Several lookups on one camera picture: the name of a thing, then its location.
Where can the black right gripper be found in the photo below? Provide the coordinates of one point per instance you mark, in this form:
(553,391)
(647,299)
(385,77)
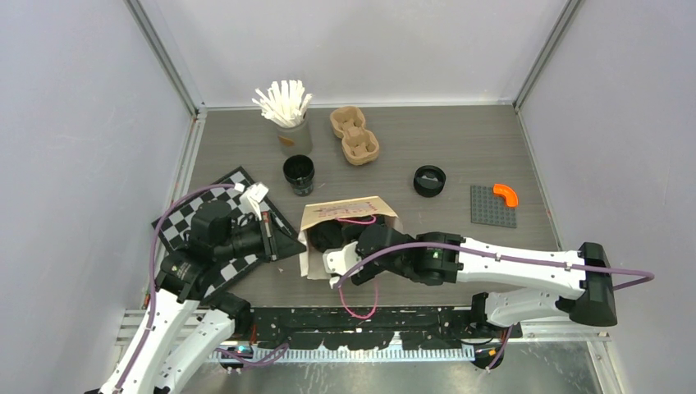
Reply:
(364,272)

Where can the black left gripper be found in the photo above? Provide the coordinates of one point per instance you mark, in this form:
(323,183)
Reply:
(277,242)

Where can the paper bag with pink handles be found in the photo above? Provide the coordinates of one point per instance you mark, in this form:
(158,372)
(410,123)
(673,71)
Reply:
(354,215)

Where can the brown cardboard cup carrier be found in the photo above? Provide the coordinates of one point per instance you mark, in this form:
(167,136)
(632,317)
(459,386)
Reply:
(359,145)

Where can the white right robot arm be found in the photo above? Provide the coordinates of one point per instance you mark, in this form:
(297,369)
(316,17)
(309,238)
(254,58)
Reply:
(575,283)

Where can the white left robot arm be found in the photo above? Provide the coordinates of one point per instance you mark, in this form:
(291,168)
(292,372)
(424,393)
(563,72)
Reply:
(152,363)

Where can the stack of black cups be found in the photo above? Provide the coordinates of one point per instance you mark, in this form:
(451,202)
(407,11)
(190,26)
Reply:
(299,172)

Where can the grey straw holder cup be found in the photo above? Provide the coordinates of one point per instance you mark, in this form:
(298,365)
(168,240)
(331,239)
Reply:
(295,140)

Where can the black white chessboard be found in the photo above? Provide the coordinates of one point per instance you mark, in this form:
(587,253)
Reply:
(172,230)

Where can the grey lego baseplate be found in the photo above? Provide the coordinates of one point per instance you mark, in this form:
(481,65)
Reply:
(486,208)

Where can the white paper straws bundle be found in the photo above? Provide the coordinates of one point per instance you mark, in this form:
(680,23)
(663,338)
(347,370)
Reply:
(284,103)

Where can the orange small object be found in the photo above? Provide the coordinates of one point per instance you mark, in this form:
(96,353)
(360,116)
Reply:
(509,196)

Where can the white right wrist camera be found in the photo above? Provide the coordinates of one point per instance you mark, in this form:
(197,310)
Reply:
(338,261)

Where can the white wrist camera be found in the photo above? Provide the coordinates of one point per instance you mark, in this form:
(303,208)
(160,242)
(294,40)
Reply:
(251,197)
(338,261)

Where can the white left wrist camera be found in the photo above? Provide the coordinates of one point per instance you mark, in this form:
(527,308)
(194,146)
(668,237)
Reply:
(251,197)

